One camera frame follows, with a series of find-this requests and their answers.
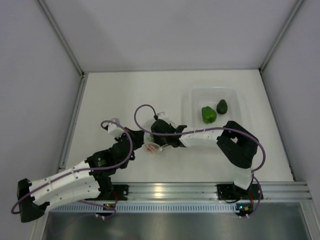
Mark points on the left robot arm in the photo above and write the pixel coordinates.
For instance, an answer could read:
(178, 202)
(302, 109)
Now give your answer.
(88, 180)

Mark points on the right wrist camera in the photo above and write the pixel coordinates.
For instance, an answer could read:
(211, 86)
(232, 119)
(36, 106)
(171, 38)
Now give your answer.
(161, 116)

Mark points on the fake green bell pepper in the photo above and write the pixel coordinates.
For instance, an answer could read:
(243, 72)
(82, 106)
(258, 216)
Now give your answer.
(208, 114)

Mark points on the fake dark green vegetable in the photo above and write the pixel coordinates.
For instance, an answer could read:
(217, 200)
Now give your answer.
(222, 107)

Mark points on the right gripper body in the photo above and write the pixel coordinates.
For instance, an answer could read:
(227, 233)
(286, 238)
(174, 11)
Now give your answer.
(162, 140)

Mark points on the aluminium mounting rail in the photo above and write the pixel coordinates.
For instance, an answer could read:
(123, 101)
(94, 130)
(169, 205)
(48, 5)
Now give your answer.
(201, 191)

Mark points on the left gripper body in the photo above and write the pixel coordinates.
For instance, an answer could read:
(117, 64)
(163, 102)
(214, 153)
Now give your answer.
(138, 143)

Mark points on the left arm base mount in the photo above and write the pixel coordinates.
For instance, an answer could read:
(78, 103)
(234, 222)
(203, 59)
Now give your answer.
(120, 192)

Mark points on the fake red cherry tomatoes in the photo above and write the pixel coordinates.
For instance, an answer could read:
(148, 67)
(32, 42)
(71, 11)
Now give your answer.
(151, 148)

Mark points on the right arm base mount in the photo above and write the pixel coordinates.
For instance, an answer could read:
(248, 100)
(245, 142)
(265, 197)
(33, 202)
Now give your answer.
(226, 192)

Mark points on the clear plastic basket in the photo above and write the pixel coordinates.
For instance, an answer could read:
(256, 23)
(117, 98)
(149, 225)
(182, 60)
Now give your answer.
(200, 134)

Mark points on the slotted cable duct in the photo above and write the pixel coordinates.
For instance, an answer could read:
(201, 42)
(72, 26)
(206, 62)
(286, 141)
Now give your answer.
(155, 208)

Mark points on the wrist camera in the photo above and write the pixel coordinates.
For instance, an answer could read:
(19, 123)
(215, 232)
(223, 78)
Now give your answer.
(161, 116)
(113, 128)

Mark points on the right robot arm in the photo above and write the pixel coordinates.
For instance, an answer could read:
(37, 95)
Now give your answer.
(237, 144)

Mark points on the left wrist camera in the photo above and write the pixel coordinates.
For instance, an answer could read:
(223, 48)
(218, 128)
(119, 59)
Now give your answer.
(113, 128)

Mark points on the clear zip top bag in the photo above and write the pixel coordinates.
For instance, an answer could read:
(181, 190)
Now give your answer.
(148, 139)

